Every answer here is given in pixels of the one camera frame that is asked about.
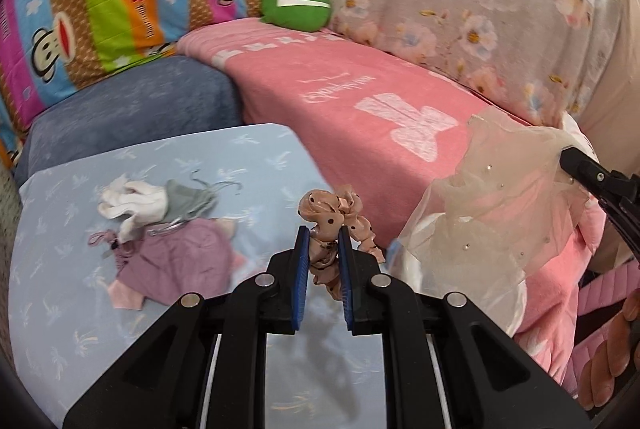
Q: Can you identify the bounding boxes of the green round cushion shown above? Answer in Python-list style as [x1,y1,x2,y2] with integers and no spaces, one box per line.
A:
[260,0,333,33]

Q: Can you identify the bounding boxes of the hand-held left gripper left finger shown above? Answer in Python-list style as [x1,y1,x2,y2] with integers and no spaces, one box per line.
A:
[62,225,311,429]

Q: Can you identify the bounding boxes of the blue-grey cushion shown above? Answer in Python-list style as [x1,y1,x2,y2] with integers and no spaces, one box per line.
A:
[14,56,246,184]

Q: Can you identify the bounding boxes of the mauve cloth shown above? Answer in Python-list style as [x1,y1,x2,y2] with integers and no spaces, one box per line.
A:
[90,219,241,305]

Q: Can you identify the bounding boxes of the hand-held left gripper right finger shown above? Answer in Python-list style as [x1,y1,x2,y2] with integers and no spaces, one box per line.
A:
[336,225,592,429]

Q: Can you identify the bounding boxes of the pink polka dot scrunchie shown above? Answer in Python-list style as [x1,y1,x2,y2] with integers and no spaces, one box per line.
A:
[297,184,387,302]

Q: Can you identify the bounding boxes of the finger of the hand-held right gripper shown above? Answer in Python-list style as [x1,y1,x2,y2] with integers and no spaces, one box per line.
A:
[557,146,640,260]

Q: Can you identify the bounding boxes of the grey cloth with strings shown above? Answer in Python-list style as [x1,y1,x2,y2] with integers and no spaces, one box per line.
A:
[162,179,241,230]

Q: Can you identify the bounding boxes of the pink blanket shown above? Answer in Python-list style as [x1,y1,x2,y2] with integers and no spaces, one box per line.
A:
[177,16,616,390]

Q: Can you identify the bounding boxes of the light blue printed sheet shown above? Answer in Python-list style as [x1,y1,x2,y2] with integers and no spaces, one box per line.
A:
[7,124,401,429]

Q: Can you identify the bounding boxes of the pink quilted mat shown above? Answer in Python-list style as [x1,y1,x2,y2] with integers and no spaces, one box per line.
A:
[575,259,640,360]

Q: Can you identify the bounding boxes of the sheer beige cloth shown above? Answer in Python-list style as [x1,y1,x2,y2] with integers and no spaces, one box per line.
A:
[432,114,601,280]

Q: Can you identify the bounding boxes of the white cotton glove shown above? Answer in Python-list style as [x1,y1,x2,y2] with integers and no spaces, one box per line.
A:
[97,176,168,242]

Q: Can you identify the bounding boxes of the light pink cloth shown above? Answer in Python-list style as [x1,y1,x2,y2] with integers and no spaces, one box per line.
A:
[107,221,251,310]

